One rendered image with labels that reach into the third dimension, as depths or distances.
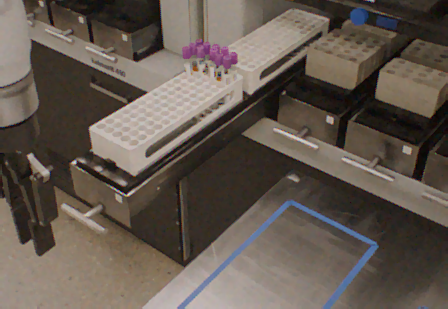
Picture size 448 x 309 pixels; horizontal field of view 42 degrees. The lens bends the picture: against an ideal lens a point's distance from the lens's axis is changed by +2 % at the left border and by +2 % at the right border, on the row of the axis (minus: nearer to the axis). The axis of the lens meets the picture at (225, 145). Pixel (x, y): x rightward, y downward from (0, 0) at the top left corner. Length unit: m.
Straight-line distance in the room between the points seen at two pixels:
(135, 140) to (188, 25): 0.51
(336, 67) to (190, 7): 0.39
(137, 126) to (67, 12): 0.65
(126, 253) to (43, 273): 0.26
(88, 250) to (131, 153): 1.09
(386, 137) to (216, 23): 0.47
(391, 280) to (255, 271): 0.17
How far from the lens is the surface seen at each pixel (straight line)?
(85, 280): 1.89
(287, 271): 0.78
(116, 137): 0.94
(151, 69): 1.39
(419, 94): 1.09
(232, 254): 0.80
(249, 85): 1.12
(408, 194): 1.12
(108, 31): 1.45
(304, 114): 1.14
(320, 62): 1.16
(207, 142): 1.03
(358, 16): 1.06
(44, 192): 0.81
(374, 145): 1.09
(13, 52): 0.71
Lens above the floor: 1.41
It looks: 37 degrees down
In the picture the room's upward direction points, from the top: straight up
